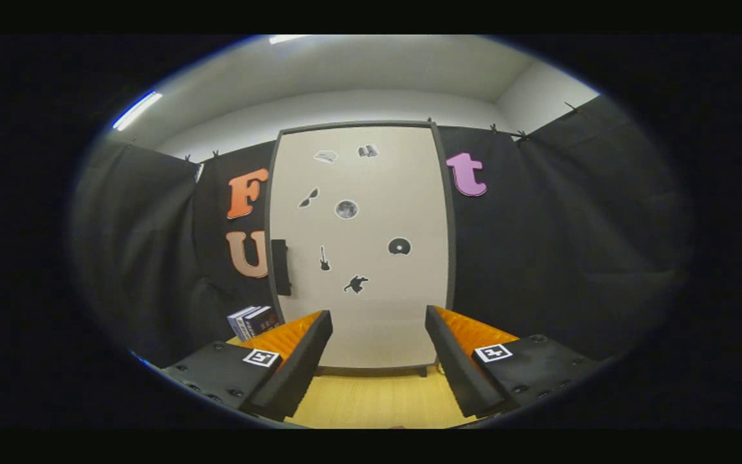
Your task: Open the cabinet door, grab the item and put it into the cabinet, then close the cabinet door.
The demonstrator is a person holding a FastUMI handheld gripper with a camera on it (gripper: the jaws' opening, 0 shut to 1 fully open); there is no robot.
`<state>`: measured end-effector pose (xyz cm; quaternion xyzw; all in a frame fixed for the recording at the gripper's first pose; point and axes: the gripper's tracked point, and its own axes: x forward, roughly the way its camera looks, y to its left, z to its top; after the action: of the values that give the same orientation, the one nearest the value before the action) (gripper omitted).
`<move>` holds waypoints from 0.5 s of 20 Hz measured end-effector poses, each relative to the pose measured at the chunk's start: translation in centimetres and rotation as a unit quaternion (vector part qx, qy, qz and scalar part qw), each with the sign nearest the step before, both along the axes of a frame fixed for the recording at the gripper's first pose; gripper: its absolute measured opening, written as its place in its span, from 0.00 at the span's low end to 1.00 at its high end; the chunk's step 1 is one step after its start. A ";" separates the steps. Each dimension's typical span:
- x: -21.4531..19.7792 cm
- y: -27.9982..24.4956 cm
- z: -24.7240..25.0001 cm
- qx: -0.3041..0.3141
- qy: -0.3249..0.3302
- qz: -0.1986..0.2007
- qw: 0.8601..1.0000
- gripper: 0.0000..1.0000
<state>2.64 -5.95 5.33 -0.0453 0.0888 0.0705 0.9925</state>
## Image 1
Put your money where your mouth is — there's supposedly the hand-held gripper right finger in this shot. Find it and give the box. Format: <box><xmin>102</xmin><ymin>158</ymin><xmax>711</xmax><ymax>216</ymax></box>
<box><xmin>425</xmin><ymin>305</ymin><xmax>610</xmax><ymax>418</ymax></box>

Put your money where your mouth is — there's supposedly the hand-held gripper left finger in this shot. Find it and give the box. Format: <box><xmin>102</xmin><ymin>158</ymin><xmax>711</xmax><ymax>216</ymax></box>
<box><xmin>152</xmin><ymin>310</ymin><xmax>334</xmax><ymax>423</ymax></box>

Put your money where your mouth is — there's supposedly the white cabinet door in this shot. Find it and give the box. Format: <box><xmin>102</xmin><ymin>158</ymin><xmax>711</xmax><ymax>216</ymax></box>
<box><xmin>271</xmin><ymin>126</ymin><xmax>450</xmax><ymax>369</ymax></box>

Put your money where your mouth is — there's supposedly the black door handle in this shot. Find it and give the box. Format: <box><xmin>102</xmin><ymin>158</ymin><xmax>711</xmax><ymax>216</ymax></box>
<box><xmin>271</xmin><ymin>239</ymin><xmax>292</xmax><ymax>296</ymax></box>

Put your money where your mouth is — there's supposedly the dark covered book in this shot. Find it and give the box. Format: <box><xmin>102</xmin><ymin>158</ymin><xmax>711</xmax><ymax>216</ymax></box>
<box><xmin>242</xmin><ymin>305</ymin><xmax>280</xmax><ymax>339</ymax></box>

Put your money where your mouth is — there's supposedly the dark grey cabinet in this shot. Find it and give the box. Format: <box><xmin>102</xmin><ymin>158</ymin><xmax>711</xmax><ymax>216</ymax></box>
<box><xmin>264</xmin><ymin>120</ymin><xmax>459</xmax><ymax>378</ymax></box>

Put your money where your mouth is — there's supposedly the white and blue book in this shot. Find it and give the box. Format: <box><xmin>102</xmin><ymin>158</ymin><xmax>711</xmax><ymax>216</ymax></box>
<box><xmin>227</xmin><ymin>307</ymin><xmax>256</xmax><ymax>341</ymax></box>

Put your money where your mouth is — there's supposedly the black backdrop cloth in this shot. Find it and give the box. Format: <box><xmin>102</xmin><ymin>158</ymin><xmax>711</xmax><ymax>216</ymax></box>
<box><xmin>71</xmin><ymin>95</ymin><xmax>690</xmax><ymax>368</ymax></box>

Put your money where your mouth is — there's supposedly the ceiling light strip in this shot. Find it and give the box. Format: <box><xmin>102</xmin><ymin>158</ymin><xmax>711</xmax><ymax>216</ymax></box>
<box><xmin>112</xmin><ymin>92</ymin><xmax>163</xmax><ymax>131</ymax></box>

